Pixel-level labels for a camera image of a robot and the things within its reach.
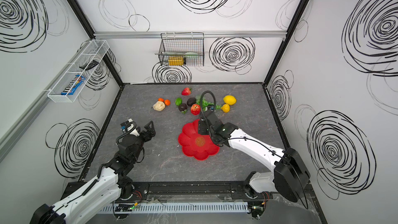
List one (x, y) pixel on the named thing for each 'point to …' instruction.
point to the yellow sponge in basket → (175, 60)
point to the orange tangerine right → (167, 102)
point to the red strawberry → (186, 91)
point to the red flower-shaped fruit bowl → (198, 146)
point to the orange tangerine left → (160, 99)
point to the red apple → (195, 109)
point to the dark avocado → (191, 101)
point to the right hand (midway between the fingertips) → (202, 124)
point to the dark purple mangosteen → (182, 107)
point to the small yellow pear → (225, 108)
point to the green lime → (178, 101)
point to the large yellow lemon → (229, 99)
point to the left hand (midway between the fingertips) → (148, 124)
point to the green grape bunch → (205, 103)
